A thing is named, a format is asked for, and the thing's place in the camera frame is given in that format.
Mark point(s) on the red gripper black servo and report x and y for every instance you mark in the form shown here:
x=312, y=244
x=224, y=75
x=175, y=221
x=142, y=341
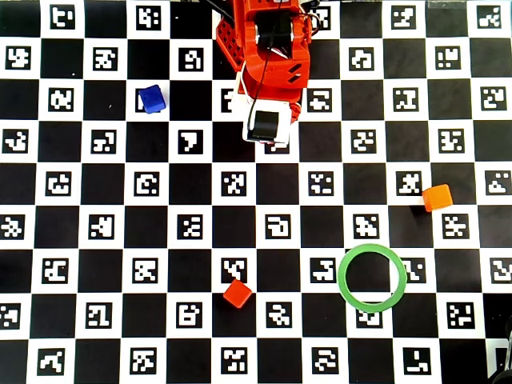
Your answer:
x=267, y=123

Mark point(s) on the blue cube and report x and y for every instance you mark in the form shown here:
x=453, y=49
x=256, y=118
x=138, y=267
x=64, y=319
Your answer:
x=152, y=99

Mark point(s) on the orange cube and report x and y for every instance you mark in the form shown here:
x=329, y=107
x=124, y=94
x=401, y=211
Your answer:
x=437, y=198

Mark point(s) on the red cube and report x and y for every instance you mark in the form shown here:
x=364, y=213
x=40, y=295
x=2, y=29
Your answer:
x=237, y=293

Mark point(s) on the red robot arm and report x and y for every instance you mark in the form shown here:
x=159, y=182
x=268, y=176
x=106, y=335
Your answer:
x=276, y=76

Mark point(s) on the red perforated robot base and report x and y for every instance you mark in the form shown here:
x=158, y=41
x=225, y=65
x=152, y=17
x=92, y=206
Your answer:
x=230, y=44

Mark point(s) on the clear adhesive tape strip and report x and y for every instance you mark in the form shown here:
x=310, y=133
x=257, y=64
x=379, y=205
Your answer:
x=446, y=3

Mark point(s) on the black white marker checkerboard mat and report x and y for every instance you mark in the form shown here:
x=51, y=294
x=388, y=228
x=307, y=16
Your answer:
x=120, y=240

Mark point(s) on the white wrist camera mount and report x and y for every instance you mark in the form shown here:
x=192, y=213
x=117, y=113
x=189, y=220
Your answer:
x=282, y=112

